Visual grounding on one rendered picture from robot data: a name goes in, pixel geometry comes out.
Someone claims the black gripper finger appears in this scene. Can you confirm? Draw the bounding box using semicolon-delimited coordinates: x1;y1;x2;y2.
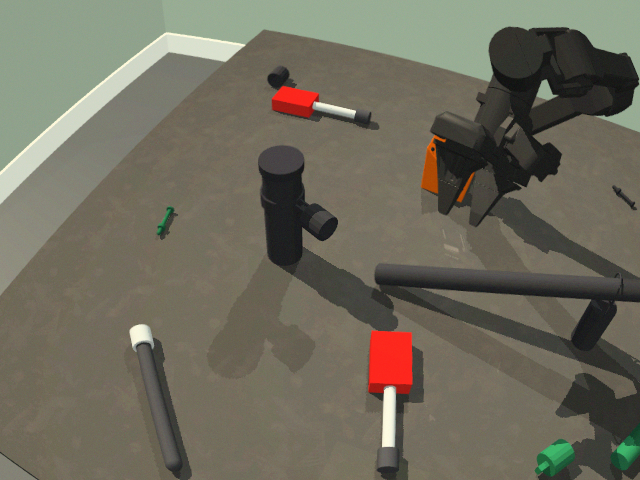
433;138;488;216
469;169;522;227

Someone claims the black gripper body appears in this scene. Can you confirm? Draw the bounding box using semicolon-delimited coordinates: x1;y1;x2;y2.
430;88;532;187

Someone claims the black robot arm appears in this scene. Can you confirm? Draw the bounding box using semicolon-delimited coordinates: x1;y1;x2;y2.
488;26;639;182

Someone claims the green bolt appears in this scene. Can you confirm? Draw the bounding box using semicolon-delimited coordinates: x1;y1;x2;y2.
157;206;175;235

